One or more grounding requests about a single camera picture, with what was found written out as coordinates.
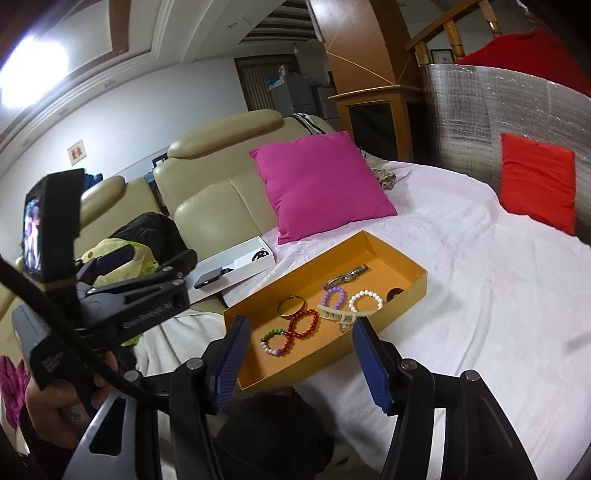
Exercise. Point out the red cushion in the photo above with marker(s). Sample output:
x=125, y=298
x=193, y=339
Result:
x=538, y=53
x=539, y=180

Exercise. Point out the person's left hand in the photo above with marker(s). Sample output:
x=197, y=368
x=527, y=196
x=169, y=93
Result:
x=56, y=413

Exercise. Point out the orange cardboard box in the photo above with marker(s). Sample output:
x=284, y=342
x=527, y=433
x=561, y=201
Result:
x=283, y=352

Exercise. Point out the beige hair claw clip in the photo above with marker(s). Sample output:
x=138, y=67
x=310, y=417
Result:
x=344, y=319

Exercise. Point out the black bag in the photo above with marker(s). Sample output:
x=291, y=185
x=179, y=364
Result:
x=155, y=231

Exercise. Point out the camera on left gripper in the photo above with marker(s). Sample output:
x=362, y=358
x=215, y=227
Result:
x=51, y=224

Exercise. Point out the dark metal bangle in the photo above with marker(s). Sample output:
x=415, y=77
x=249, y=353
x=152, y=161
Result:
x=289, y=307

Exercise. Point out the silver foil headboard panel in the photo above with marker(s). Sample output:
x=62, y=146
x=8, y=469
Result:
x=472, y=106

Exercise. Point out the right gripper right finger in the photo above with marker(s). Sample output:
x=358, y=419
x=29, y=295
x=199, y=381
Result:
x=388, y=375

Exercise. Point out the yellow green cloth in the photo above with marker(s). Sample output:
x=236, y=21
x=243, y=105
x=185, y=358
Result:
x=117, y=260

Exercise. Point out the wooden cabinet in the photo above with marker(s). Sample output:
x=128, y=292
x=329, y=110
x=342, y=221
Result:
x=378, y=81

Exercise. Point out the wooden chair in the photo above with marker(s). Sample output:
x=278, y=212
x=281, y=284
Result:
x=447, y=23

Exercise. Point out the small framed wall picture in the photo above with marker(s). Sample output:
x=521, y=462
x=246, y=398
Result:
x=76, y=152

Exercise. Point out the black smartphone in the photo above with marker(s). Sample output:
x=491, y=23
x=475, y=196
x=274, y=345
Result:
x=211, y=277

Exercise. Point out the beige leather sofa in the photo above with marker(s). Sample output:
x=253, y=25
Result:
x=213, y=191

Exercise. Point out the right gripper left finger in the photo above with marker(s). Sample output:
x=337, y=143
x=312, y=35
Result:
x=223, y=359

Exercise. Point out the magenta cushion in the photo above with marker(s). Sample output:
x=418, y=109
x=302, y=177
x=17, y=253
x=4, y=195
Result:
x=319, y=183

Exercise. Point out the white flat box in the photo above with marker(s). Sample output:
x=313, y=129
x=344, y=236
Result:
x=247, y=259

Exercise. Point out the patterned fabric piece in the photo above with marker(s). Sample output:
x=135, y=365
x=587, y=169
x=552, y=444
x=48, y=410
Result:
x=385, y=177

